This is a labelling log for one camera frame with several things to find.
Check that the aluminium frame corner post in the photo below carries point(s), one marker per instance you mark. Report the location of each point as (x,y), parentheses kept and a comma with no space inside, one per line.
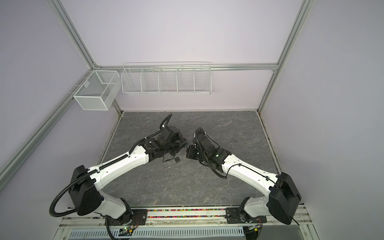
(69,27)

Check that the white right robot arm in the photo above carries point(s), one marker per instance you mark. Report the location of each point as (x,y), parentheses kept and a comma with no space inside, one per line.
(280,196)

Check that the white ventilated cable duct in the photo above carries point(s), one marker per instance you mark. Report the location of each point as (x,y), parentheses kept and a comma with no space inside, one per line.
(157,233)

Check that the small black padlock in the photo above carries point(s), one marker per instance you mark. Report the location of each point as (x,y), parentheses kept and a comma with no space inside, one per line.
(178,159)

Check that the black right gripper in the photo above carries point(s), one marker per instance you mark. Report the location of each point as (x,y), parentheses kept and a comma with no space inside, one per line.
(191,150)

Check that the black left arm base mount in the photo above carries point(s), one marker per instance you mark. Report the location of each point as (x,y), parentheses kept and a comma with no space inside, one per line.
(134,217)

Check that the white wire wall basket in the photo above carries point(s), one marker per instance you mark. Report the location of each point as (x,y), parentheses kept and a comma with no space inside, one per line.
(167,78)

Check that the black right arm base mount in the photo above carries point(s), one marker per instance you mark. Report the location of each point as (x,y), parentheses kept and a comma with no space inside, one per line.
(235,216)

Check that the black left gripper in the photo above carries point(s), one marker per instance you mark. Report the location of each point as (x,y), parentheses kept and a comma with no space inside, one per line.
(183,143)

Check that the white mesh box basket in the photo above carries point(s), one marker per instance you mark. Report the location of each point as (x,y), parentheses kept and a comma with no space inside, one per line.
(99,90)

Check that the aluminium front mounting rail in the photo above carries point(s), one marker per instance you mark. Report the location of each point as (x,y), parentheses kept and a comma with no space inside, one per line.
(206,216)

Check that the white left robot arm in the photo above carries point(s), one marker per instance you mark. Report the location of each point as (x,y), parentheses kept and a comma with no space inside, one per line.
(86,186)

